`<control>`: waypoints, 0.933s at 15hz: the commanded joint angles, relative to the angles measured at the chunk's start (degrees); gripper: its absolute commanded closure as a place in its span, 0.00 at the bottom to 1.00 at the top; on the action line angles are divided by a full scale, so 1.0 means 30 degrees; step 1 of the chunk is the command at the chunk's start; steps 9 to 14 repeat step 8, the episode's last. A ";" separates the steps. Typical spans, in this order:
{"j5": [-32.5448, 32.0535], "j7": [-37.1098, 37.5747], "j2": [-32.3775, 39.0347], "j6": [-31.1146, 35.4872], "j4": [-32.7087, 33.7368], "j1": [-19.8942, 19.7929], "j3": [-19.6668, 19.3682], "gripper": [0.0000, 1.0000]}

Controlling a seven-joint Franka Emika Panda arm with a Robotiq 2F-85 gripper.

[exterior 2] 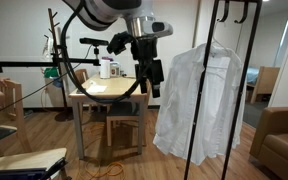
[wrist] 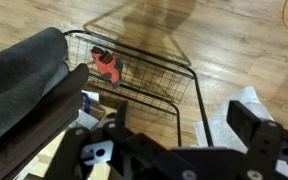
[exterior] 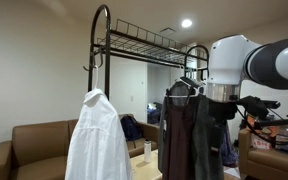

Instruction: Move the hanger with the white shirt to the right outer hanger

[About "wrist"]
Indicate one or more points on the brown cardboard box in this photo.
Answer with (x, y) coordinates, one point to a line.
(100, 111)

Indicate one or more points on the red black glove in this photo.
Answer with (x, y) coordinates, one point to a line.
(109, 66)

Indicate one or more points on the white long-sleeved shirt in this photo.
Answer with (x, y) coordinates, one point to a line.
(214, 133)

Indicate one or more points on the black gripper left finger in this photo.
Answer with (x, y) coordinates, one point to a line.
(72, 150)

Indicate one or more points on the gray garment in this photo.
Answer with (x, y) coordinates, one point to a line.
(17, 73)

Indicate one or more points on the black metal clothes rack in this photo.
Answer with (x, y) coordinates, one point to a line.
(202, 110)

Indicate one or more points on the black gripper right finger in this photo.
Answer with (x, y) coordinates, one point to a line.
(264, 143)

